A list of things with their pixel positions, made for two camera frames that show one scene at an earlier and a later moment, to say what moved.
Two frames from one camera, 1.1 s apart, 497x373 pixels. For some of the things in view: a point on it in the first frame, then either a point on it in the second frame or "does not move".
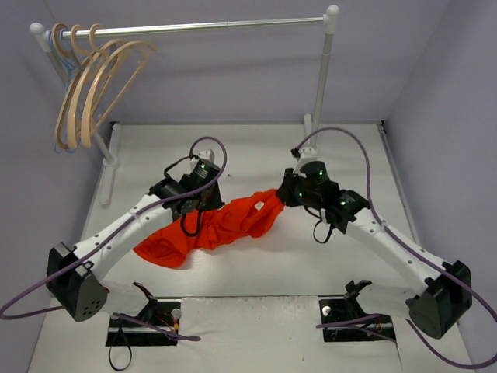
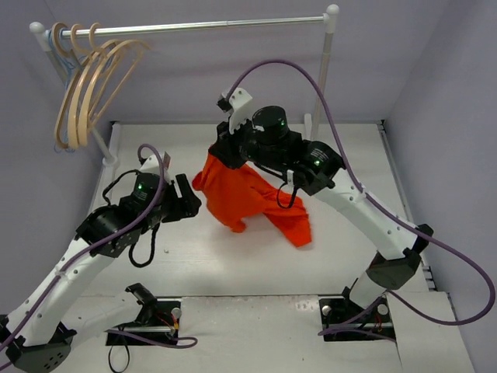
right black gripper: (287, 190) → (224, 149)
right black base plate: (337, 310) does not move
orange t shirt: (248, 216) → (236, 193)
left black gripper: (212, 198) → (173, 203)
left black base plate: (163, 314) does not move
